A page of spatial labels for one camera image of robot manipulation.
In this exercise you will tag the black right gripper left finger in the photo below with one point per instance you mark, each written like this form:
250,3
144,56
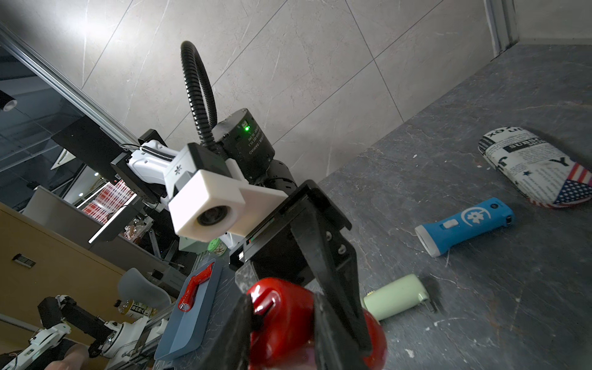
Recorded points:
233,345

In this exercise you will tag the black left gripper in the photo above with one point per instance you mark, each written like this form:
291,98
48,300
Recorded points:
301,240

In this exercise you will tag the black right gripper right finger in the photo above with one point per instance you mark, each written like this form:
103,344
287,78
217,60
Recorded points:
334,348

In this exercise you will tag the red flashlight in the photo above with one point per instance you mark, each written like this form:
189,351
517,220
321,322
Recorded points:
282,336

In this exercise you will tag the green flashlight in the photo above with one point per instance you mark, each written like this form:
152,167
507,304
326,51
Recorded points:
401,295

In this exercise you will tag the blue flashlight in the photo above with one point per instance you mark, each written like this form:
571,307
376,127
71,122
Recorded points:
438,238

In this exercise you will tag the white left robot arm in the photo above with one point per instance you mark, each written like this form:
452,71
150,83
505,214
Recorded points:
238,137

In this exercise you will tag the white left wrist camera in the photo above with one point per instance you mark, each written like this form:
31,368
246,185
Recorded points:
210,196

